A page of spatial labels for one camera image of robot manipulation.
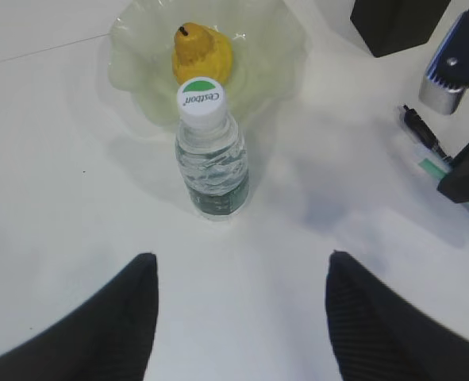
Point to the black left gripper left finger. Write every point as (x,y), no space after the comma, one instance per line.
(109,337)

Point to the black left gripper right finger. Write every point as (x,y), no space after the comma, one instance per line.
(377,335)

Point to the clear plastic water bottle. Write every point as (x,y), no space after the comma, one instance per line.
(210,149)

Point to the yellow pear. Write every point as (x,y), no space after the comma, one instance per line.
(200,51)

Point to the black pen near holder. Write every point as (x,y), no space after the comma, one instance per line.
(416,125)

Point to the black square pen holder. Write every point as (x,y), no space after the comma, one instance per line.
(390,26)

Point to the green glass wavy plate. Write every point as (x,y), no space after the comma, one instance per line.
(268,47)

